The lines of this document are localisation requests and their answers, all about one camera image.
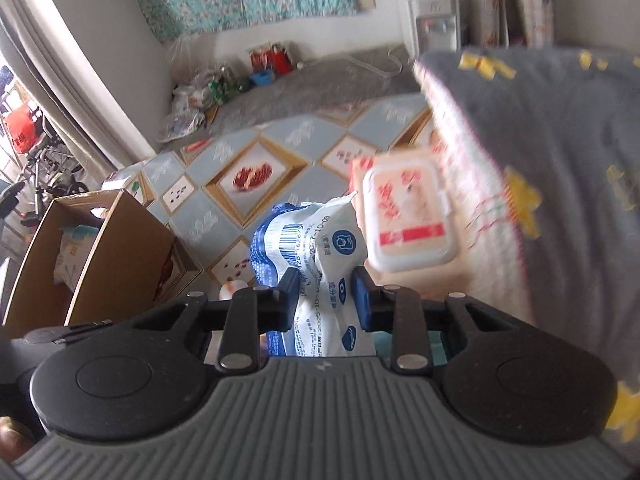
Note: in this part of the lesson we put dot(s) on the pink wet wipes pack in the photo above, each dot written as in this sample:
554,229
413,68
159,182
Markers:
407,210

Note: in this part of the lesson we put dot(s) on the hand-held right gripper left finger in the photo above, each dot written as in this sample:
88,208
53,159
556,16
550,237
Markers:
292,305

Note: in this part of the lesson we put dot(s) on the rolled checked mat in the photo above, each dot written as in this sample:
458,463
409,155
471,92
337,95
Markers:
532,0

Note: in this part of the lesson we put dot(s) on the white water dispenser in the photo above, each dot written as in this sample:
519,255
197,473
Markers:
435,20

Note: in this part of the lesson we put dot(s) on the grey quilt with yellow print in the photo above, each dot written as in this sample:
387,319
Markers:
560,185

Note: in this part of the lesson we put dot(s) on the beige curtain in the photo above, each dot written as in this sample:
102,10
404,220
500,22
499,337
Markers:
60,60

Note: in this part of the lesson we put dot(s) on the wheelchair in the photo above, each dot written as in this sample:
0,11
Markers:
50,175

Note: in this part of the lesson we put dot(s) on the brown cardboard box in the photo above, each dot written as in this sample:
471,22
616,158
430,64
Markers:
125,250

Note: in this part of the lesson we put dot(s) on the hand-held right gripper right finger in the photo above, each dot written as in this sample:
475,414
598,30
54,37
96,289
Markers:
361,302

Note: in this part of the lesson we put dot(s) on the red bottles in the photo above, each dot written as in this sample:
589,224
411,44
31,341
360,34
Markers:
272,59

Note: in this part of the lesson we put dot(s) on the red plastic bag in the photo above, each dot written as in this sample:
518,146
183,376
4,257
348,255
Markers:
22,127

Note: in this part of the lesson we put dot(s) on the blue-green white wipes packet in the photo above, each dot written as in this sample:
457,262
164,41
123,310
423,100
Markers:
325,255

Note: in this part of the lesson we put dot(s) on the green bottles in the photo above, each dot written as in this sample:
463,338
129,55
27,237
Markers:
227,89

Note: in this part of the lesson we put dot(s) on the white cotton swab bag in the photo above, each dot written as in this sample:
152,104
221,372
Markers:
75,255

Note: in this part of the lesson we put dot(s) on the rolled floral mat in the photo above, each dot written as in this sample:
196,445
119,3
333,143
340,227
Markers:
487,0

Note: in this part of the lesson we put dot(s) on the clear plastic bag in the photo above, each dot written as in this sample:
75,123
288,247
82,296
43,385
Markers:
185,57

